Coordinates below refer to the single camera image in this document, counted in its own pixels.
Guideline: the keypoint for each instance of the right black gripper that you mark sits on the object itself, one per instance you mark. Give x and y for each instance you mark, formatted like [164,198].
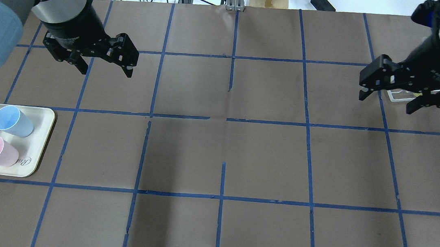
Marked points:
[432,60]

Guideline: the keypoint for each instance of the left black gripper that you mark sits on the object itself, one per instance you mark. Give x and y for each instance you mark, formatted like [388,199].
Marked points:
[79,30]

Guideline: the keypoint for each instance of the blue plastic cup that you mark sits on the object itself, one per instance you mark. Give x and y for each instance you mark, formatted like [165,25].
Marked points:
[15,122]

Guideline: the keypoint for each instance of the white plastic tray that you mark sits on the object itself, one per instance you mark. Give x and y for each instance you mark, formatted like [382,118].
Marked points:
[32,147]

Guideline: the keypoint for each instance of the black power adapter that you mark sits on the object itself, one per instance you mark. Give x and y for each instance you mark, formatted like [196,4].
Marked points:
[323,5]

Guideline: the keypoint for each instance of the white wire cup rack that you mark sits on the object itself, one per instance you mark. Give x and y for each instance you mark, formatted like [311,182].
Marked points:
[402,95]

